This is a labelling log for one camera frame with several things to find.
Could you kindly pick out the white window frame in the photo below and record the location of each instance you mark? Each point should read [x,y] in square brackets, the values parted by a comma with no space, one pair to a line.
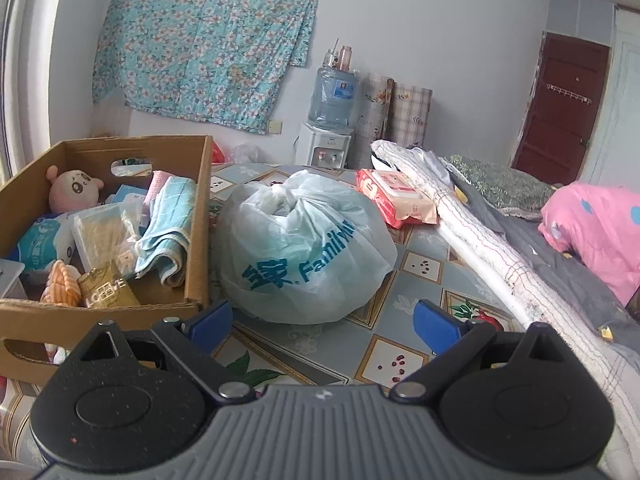
[30,60]

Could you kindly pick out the wall socket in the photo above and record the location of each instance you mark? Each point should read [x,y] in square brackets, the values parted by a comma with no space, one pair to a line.
[275,127]

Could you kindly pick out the pink bottle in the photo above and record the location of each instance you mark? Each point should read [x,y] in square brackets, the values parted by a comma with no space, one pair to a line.
[346,57]

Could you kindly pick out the blue water jug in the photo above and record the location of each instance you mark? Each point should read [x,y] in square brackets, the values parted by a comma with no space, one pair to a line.
[334,100]

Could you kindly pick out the clear packet beige cloth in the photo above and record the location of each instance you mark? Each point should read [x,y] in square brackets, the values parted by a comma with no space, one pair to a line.
[105,235]

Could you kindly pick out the red plastic bag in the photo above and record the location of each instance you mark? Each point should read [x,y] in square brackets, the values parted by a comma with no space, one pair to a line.
[218,152]

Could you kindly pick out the orange striped towel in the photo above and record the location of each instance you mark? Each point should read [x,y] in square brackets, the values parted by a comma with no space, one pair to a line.
[62,285]

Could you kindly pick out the white satin cloth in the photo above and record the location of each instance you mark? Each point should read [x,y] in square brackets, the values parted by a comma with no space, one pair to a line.
[432,167]

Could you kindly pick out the plaid rolled mat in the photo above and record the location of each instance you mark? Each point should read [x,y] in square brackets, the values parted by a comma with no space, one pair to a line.
[411,115]

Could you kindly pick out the floral rolled mat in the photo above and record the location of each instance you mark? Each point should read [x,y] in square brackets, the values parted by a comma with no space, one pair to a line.
[375,107]

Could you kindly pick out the blue white tissue pack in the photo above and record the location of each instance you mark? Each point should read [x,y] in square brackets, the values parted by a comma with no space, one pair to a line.
[45,242]

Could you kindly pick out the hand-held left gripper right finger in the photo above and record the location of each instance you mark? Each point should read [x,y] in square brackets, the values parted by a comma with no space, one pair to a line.
[435,322]

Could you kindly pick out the clear cup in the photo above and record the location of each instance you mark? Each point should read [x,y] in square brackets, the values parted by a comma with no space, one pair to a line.
[332,59]

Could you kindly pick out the light blue towel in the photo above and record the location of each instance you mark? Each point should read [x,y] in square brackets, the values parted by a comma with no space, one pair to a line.
[167,240]

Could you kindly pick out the white hook rack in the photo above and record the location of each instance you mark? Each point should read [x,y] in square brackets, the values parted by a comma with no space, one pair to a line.
[570,94]

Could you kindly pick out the olive floral pillow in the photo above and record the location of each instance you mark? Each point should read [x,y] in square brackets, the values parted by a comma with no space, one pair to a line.
[500,187]

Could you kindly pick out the pink blanket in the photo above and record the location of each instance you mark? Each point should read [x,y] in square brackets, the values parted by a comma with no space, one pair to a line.
[595,235]

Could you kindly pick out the white striped quilt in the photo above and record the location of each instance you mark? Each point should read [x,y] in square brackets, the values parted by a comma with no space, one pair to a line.
[480,250]

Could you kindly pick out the cardboard box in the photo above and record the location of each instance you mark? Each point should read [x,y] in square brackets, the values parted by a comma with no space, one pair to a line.
[197,220]

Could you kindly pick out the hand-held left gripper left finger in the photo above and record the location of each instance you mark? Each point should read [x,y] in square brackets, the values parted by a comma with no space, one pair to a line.
[212,322]

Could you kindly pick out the clear plastic bag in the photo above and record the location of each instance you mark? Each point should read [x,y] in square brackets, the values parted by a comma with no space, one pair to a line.
[246,154]

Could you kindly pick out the white printed plastic bag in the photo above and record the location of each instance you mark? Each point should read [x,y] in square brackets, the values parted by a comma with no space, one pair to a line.
[300,255]

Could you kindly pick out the white wardrobe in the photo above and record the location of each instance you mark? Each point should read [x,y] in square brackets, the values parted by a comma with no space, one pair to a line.
[622,100]

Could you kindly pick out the red wet wipes pack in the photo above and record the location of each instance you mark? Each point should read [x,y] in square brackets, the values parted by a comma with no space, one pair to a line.
[395,197]

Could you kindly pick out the blue floral wall cloth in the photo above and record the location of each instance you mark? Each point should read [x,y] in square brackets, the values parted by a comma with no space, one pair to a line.
[200,40]

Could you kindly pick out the brown door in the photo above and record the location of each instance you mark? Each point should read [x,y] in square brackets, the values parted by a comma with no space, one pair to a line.
[560,115]

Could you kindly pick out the gold green box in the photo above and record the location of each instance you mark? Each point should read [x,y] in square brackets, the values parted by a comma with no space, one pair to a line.
[107,287]

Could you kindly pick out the grey bedsheet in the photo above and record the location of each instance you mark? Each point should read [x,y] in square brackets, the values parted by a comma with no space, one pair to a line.
[550,270]

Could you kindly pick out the pink plush doll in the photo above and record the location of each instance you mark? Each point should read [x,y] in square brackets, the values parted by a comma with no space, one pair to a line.
[72,190]

